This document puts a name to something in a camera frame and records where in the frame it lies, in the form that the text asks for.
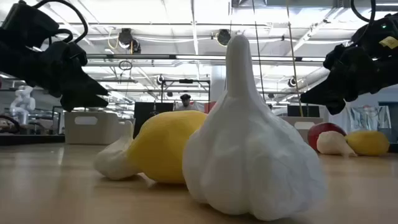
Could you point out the white plastic basket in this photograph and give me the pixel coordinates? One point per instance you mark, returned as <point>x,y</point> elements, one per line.
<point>315,119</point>

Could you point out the red tomato green stem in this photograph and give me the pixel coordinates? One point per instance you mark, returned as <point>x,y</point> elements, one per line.
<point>323,129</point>

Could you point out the yellow tape tag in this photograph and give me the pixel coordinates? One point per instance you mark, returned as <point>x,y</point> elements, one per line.
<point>389,42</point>

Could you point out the long ceiling light bar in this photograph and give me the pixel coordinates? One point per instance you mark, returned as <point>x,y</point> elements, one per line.
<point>199,57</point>

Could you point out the yellow lemon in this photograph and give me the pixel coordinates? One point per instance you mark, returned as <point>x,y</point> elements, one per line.
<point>370,143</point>
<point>161,146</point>

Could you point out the red orange panel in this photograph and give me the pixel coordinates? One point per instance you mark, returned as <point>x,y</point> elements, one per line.
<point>210,107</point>

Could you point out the large white garlic bulb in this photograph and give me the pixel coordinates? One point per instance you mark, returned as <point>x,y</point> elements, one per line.
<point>248,155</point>

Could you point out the cluttered dark workbench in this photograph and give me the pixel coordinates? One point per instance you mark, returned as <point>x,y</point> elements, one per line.
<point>40,127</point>

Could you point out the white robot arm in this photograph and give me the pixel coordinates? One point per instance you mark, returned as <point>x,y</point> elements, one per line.
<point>22,102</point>

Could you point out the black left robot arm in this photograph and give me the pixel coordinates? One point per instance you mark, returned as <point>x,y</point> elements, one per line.
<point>25,25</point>

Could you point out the black screen panel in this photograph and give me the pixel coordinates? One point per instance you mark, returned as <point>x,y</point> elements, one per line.
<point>149,118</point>

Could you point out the translucent plastic sheet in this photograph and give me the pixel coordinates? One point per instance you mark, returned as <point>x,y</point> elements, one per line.
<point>370,118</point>

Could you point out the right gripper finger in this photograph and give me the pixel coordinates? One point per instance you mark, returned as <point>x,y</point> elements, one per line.
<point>337,107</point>
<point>326,93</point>

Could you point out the beige garlic bulb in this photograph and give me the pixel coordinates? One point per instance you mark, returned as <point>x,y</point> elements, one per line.
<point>332,143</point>

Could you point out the light grey plastic basket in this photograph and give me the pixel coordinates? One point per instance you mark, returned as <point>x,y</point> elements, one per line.
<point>99,130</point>

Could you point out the black metal table frame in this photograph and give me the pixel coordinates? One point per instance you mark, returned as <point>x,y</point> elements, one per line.
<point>31,139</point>

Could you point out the black monitor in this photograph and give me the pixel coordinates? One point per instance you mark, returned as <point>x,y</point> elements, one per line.
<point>308,111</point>

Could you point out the person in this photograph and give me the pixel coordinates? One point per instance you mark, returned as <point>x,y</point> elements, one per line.
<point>186,105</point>

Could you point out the silver ventilation duct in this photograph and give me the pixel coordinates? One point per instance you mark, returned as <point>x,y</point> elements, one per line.
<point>317,77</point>

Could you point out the small white garlic bulb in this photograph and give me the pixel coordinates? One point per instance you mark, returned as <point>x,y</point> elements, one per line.
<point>113,161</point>

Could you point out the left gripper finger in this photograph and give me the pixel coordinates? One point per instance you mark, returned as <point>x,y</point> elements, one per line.
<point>84,85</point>
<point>81,102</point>

